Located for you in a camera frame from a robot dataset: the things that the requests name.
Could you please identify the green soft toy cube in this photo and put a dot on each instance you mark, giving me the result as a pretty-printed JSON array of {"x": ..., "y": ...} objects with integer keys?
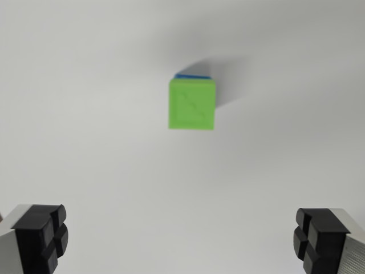
[{"x": 191, "y": 105}]

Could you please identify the blue soft toy cube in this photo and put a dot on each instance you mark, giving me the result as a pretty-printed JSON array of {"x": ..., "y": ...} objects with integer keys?
[{"x": 192, "y": 76}]

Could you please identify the black-tipped silver gripper left finger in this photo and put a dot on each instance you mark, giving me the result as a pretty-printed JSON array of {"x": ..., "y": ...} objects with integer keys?
[{"x": 32, "y": 237}]

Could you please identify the black-tipped silver gripper right finger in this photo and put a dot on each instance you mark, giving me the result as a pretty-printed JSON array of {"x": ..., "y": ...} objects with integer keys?
[{"x": 325, "y": 239}]

